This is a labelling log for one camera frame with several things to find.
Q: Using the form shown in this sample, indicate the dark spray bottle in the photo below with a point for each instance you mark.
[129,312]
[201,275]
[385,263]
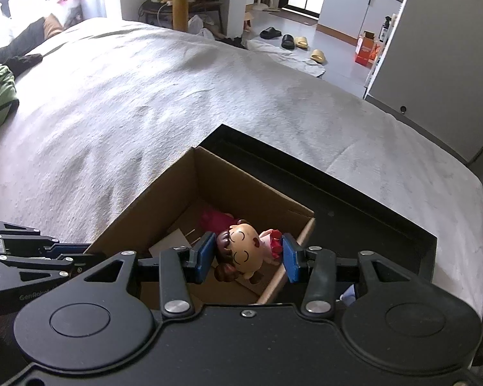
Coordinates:
[384,30]

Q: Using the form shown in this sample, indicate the printed pillow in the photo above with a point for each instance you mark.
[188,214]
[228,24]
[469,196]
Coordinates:
[66,0]

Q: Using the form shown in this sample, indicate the blue-grey cube toy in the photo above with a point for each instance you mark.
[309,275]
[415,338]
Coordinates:
[349,294]

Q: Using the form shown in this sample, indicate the pink plastic toy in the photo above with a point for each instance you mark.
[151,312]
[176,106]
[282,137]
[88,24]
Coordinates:
[215,219]

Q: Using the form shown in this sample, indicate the dark round stool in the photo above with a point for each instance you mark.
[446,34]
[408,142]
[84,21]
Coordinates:
[153,12]

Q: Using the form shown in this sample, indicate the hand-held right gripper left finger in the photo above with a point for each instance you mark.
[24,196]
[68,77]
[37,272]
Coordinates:
[205,257]

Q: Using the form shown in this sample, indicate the black shallow tray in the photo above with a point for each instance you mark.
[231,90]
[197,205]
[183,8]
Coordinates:
[346,209]

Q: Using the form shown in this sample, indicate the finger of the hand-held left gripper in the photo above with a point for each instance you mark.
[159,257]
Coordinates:
[24,237]
[32,269]

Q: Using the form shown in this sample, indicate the black slipper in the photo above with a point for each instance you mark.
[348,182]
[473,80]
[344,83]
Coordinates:
[287,42]
[270,33]

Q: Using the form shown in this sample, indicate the small wooden stool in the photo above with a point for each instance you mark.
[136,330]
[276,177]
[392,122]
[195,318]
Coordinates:
[248,20]

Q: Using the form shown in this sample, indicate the red cardboard carton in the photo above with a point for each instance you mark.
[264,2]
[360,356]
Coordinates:
[366,50]

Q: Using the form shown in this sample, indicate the brown-haired doll figurine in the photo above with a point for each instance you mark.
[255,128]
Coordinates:
[241,249]

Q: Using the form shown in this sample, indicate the yellow slipper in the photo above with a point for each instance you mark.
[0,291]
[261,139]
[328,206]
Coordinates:
[318,56]
[302,42]

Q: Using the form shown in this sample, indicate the brown cardboard box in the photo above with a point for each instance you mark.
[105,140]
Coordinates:
[153,209]

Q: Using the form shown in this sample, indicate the white plastic bag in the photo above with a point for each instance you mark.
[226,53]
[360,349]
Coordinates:
[199,28]

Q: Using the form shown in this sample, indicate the white kitchen cabinet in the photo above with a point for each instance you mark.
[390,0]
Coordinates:
[346,8]

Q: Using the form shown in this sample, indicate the white charger plug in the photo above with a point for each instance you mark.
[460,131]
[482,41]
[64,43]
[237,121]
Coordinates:
[173,239]

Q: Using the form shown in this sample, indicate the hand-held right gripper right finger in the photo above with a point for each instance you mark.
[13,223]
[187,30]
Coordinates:
[292,263]

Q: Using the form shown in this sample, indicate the dark cloth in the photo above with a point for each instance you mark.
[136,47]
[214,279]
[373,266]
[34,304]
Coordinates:
[20,44]

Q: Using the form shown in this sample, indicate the white floor towel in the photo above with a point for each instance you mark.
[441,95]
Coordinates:
[281,56]

